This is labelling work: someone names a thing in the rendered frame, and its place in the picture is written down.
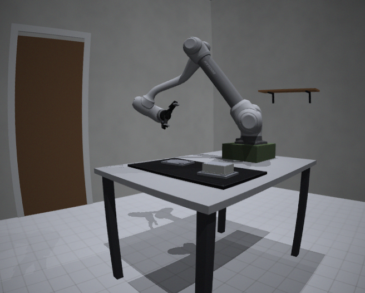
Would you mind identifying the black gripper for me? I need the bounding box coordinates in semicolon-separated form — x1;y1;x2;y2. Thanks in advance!
160;101;180;129

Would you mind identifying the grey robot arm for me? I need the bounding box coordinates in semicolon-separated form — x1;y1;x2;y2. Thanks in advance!
132;37;267;145

